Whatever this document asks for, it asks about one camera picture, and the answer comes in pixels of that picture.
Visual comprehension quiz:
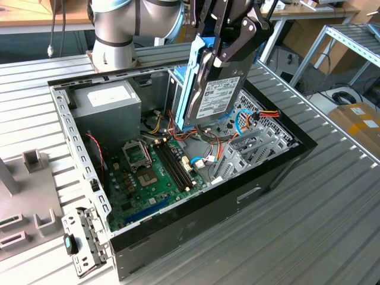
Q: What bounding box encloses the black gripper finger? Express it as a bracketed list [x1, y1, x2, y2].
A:
[191, 0, 214, 38]
[212, 10, 274, 68]

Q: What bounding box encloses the hard disk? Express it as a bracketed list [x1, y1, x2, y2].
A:
[174, 34, 262, 133]

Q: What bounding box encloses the red yellow power wire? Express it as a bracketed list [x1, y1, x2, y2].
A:
[253, 108, 281, 120]

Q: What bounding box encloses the metal disk bay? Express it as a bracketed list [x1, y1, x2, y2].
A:
[212, 127, 299, 186]

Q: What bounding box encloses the black tripod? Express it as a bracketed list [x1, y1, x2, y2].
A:
[264, 0, 280, 23]

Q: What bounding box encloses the wooden desk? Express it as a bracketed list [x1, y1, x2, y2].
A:
[0, 0, 97, 35]
[178, 0, 362, 56]

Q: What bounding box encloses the plain cardboard box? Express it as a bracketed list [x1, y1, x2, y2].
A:
[281, 17, 359, 75]

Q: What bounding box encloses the metal drive cage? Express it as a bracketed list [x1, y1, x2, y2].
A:
[164, 67, 238, 135]

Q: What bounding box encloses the grey power supply unit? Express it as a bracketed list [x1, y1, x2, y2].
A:
[70, 79, 143, 149]

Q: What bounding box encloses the black RAM slot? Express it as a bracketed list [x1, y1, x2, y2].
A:
[153, 142, 189, 192]
[160, 141, 197, 188]

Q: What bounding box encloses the metal socket cover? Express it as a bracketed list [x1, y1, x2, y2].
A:
[121, 138, 153, 172]

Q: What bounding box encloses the cardboard box with labels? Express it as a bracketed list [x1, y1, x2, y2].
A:
[328, 103, 380, 155]

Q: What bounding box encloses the brown wooden box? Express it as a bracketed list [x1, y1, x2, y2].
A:
[29, 0, 71, 15]

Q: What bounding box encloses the CPU socket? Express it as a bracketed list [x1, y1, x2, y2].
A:
[135, 167, 161, 188]

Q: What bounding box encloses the green motherboard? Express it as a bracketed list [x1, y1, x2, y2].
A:
[103, 137, 208, 233]

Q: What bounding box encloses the black open PC case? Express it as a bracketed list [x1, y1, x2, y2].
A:
[47, 54, 318, 281]

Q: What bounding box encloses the blue expansion slot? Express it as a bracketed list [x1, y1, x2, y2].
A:
[123, 194, 172, 226]

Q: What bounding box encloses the grey parts rack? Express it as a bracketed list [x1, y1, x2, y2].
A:
[0, 150, 65, 262]

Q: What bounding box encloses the black latch blue button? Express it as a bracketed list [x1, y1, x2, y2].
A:
[63, 233, 80, 257]

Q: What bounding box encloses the long blue data wire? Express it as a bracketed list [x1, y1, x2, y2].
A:
[234, 108, 257, 138]

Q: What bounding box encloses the metal frame slat table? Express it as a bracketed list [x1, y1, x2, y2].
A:
[289, 23, 380, 90]

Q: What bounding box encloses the black cable coil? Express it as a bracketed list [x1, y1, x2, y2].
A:
[331, 91, 359, 105]

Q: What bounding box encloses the red orange wire bundle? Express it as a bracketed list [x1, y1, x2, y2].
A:
[166, 109, 228, 167]

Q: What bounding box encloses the yellow orange wire bundle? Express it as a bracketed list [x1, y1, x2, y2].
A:
[144, 114, 164, 135]

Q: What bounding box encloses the short blue wire white plug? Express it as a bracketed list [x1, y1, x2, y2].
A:
[189, 154, 221, 170]

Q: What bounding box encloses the black cable with plug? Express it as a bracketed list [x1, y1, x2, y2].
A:
[46, 0, 68, 59]

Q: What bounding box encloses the red black fan wire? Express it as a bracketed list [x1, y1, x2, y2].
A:
[85, 132, 106, 173]

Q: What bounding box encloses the metal slot bracket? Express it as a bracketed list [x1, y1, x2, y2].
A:
[61, 206, 115, 279]

